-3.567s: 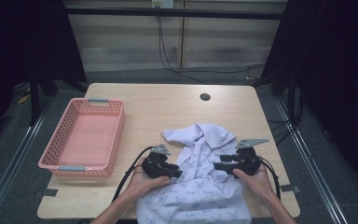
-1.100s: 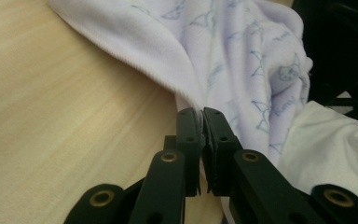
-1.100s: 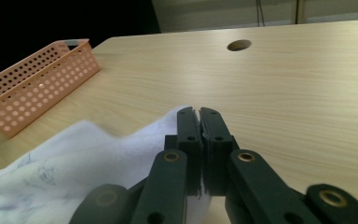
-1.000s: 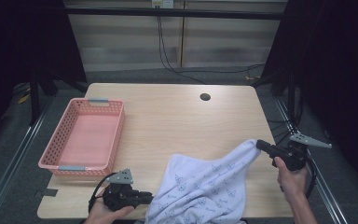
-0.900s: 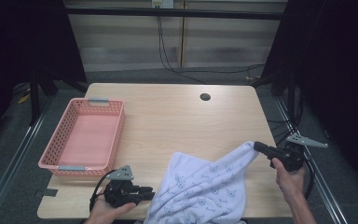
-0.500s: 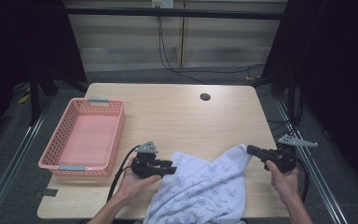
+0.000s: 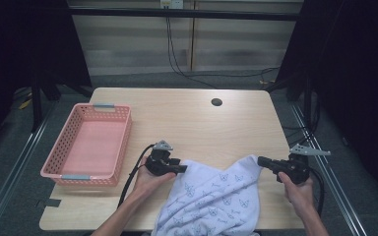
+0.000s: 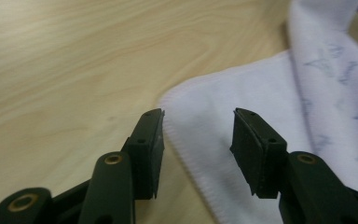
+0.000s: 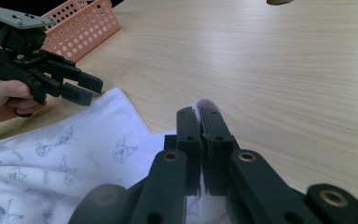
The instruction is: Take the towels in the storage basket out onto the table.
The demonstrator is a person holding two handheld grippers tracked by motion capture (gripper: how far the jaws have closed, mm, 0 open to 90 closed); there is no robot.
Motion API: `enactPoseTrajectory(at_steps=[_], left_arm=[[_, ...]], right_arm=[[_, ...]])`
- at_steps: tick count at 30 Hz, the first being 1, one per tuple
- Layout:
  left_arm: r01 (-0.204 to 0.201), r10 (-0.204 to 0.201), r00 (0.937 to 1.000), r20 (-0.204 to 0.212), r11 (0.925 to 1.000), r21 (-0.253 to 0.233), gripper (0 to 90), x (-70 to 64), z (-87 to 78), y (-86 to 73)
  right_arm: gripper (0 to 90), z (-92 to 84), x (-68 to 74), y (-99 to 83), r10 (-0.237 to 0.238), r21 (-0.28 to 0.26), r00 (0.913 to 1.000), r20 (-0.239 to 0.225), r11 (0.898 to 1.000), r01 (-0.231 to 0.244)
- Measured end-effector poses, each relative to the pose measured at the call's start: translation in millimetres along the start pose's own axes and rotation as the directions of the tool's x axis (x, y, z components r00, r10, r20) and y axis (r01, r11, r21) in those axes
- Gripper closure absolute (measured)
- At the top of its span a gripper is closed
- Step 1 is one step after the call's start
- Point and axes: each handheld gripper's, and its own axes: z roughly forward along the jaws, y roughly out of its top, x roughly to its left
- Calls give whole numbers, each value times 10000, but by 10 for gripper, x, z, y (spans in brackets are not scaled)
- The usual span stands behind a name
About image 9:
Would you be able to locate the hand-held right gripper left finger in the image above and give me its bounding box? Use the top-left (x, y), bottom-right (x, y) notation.
top-left (163, 106), bottom-right (204, 198)

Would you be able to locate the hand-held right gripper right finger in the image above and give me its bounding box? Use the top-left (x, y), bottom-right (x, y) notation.
top-left (200, 106), bottom-right (241, 197)

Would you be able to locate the white printed towel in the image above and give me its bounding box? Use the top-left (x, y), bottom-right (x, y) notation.
top-left (0, 87), bottom-right (231, 224)

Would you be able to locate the pink perforated plastic basket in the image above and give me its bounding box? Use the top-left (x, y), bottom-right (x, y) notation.
top-left (41, 0), bottom-right (122, 63)

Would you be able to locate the dark round cable grommet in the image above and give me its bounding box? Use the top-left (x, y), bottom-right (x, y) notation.
top-left (266, 0), bottom-right (295, 7)

